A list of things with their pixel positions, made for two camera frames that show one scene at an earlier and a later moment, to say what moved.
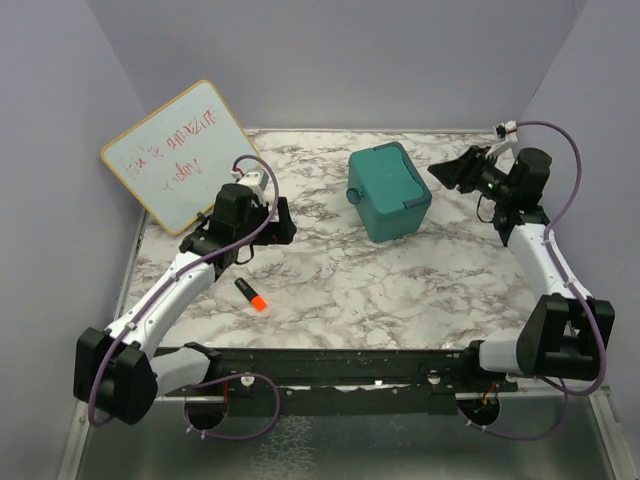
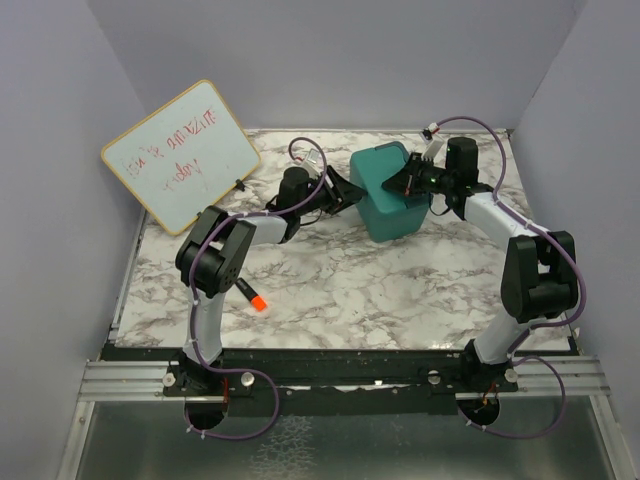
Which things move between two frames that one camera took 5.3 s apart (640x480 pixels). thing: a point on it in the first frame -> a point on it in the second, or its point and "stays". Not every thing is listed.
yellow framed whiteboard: [175, 159] stays
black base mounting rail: [339, 381] stays
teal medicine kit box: [393, 194] stays
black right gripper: [462, 170] -> [404, 183]
